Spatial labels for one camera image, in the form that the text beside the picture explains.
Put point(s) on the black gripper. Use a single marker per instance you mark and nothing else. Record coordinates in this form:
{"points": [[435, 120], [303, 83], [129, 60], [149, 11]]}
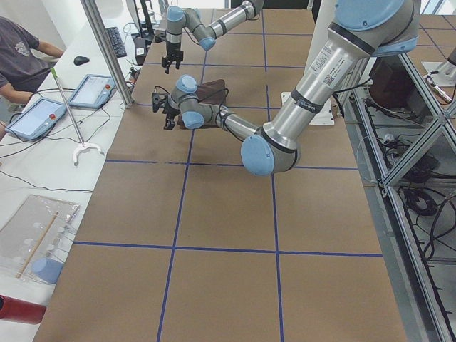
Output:
{"points": [[173, 48], [170, 113]]}

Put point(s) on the dark brown t-shirt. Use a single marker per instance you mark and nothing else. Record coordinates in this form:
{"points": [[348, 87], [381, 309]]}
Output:
{"points": [[212, 92]]}

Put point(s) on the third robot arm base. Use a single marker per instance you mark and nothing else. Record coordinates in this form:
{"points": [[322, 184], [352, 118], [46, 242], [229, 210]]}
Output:
{"points": [[441, 74]]}

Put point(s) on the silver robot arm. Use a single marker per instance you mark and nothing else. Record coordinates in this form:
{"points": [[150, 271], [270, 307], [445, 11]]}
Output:
{"points": [[178, 19], [359, 29]]}

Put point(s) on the black box with label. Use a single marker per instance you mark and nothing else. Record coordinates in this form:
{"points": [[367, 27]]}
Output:
{"points": [[140, 52]]}

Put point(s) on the black keyboard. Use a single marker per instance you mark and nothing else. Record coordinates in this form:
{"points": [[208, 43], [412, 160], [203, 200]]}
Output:
{"points": [[116, 41]]}

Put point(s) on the upper teach pendant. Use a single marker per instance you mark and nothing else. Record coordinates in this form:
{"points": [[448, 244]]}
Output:
{"points": [[92, 92]]}

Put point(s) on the teach pendant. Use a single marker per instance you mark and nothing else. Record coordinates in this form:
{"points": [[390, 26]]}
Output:
{"points": [[92, 92], [37, 120]]}

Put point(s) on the long metal rod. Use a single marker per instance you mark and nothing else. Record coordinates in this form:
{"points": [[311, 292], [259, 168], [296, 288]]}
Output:
{"points": [[82, 144]]}

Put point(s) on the black computer mouse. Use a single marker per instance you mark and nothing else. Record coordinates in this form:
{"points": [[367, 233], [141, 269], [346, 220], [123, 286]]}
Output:
{"points": [[80, 60]]}

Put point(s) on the lower teach pendant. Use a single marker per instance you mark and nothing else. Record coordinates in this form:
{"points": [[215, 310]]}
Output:
{"points": [[37, 120]]}

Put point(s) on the seated person in grey shirt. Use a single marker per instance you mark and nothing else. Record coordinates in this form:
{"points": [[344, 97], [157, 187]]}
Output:
{"points": [[22, 73]]}

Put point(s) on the clear plastic bag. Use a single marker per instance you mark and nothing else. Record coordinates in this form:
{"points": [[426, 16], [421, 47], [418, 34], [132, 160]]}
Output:
{"points": [[20, 233]]}

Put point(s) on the blue plastic cup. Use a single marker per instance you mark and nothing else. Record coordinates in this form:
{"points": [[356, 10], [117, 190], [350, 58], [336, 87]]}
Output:
{"points": [[47, 269]]}

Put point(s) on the wooden stick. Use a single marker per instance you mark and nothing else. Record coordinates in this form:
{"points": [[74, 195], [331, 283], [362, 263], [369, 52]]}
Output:
{"points": [[37, 245]]}

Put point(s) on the red cylinder bottle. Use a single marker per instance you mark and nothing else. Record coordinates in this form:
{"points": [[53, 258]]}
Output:
{"points": [[21, 311]]}

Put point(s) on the aluminium frame post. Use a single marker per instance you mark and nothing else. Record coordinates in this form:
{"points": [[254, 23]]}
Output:
{"points": [[96, 23]]}

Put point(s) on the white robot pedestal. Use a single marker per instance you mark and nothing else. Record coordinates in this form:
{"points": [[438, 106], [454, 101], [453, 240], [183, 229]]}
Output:
{"points": [[322, 73]]}

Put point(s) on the black aluminium frame rack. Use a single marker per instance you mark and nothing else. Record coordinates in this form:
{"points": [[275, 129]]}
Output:
{"points": [[403, 133]]}

